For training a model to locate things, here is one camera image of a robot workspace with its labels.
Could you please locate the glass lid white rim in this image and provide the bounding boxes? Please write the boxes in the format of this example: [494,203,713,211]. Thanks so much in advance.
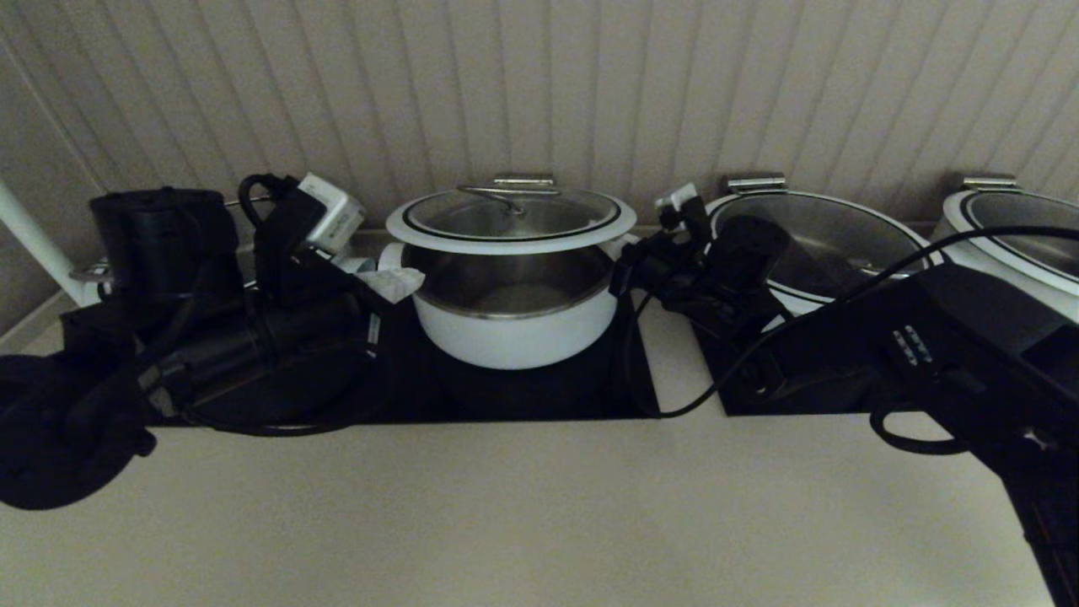
[942,190,1079,296]
[708,192,935,304]
[386,184,637,255]

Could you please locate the white cooking pot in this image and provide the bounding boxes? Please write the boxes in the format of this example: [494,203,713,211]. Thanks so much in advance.
[706,192,945,318]
[378,236,641,370]
[931,190,1079,323]

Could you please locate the right black mat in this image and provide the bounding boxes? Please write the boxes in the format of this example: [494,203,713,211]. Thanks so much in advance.
[691,312,1079,416]

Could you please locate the black glass cooktop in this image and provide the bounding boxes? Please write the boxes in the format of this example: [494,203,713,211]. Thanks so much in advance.
[143,287,660,425]

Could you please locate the white pipe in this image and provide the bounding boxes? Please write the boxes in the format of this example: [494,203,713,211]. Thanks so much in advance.
[0,181,102,306]

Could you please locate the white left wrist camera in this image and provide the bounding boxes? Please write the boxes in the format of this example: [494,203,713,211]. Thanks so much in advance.
[298,173,368,254]

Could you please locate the black cable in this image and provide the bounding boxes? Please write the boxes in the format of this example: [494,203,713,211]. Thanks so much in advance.
[868,403,972,457]
[624,224,1079,419]
[239,173,292,228]

